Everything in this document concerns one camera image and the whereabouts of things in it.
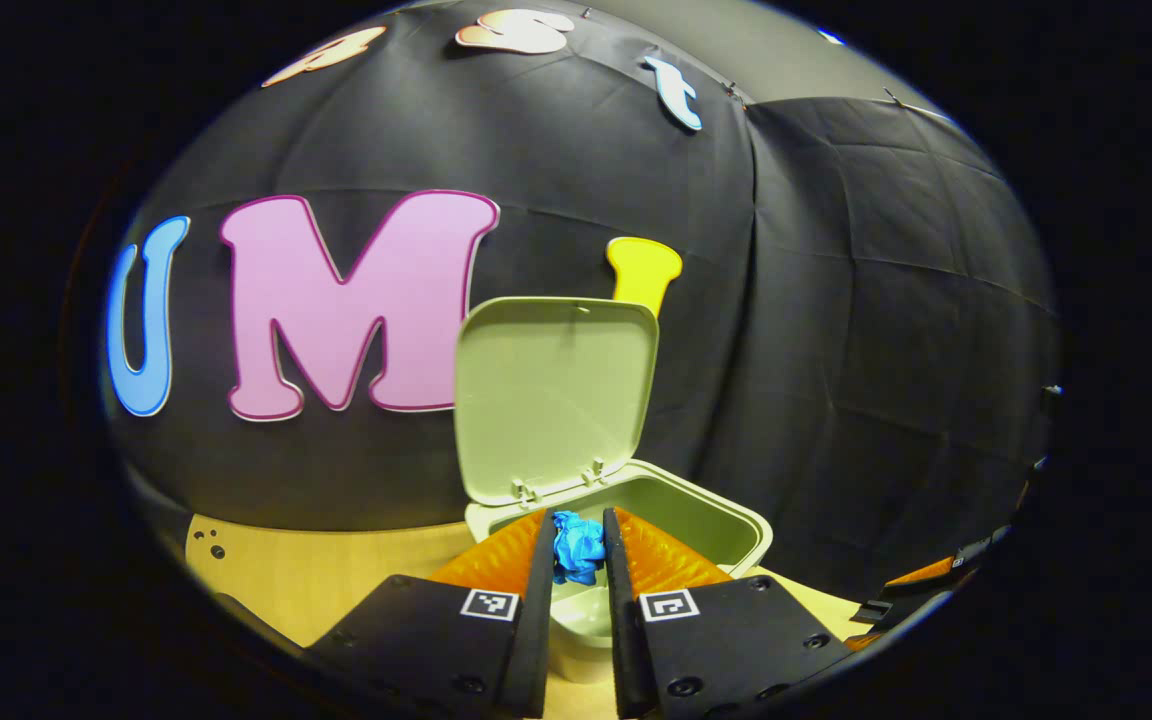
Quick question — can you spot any pale green desktop garbage bin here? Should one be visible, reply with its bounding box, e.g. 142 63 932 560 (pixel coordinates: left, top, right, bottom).
454 296 774 686

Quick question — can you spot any wooden desktop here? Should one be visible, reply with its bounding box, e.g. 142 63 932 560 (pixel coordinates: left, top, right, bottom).
184 513 877 720

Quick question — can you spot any black backdrop cloth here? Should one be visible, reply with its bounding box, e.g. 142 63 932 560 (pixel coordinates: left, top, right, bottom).
101 0 1062 601

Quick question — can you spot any blue paper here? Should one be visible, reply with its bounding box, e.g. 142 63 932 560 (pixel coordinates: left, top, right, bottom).
551 510 607 587

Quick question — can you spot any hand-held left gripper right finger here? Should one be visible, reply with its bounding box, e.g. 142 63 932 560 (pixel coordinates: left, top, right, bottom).
603 507 852 719

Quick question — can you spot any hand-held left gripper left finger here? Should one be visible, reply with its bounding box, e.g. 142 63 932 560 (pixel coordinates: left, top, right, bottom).
306 508 559 719

